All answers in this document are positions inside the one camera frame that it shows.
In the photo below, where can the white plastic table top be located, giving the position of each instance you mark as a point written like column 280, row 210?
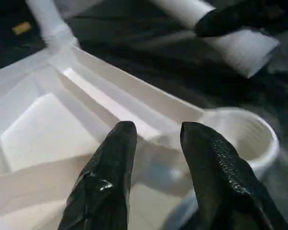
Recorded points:
column 62, row 119

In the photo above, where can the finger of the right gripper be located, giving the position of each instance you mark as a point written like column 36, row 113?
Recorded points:
column 230, row 19

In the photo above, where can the black box with yellow label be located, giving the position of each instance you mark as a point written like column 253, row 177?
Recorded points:
column 21, row 28

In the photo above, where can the white plastic table leg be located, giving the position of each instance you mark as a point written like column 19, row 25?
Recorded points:
column 242, row 52
column 48, row 19

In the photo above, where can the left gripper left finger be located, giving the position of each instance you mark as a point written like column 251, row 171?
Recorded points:
column 105, row 187

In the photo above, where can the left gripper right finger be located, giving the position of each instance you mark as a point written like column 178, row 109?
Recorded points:
column 220, row 187

